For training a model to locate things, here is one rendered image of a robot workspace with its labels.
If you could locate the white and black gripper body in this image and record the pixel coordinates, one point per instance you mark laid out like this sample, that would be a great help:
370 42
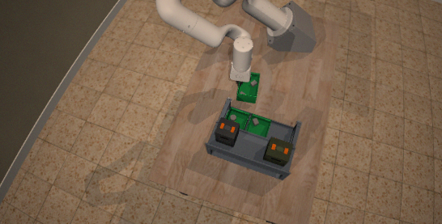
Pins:
240 76

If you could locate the dark olive tool case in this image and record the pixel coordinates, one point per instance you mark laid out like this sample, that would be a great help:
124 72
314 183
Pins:
278 152

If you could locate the black tool case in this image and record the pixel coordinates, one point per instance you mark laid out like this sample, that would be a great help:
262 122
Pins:
226 132

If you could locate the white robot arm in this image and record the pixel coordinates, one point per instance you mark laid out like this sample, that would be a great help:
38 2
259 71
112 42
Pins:
180 17

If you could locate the green open-front bin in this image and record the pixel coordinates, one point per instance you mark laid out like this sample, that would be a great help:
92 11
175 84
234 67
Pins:
251 92
260 129
241 116

